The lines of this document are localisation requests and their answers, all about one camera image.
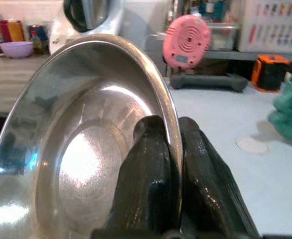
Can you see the dark bottle with red cap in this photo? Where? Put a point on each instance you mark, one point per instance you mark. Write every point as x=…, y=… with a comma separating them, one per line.
x=37, y=39

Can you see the pink kitchen scale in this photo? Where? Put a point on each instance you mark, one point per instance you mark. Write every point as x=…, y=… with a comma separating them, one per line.
x=186, y=42

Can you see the steel mixer bowl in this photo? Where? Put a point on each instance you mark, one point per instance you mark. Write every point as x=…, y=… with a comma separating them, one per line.
x=91, y=13

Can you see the purple plastic bowl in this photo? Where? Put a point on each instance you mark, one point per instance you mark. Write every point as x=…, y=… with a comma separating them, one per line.
x=16, y=49

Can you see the white stand mixer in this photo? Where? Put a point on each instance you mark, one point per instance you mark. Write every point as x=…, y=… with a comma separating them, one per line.
x=116, y=17

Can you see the orange and black bag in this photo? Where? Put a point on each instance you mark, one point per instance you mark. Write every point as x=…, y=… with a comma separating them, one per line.
x=269, y=73

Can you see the stainless steel plate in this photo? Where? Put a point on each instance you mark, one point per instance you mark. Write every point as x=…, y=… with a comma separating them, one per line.
x=73, y=99

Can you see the white round coaster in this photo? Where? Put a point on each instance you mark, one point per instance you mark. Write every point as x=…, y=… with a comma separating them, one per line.
x=252, y=145

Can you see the red and yellow tin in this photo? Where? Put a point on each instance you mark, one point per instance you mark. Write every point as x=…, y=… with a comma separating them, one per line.
x=11, y=31

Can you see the dark grey stand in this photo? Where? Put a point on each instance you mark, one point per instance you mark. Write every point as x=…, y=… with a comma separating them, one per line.
x=208, y=81

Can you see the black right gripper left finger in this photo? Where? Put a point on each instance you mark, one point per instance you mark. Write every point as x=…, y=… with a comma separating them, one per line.
x=146, y=174

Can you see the green cloth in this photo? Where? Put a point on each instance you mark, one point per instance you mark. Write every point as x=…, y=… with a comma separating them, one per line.
x=290, y=112

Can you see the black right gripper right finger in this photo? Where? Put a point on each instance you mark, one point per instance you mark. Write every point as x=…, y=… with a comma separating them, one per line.
x=205, y=189

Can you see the clear plastic container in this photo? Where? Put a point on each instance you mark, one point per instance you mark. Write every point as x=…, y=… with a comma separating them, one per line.
x=224, y=37

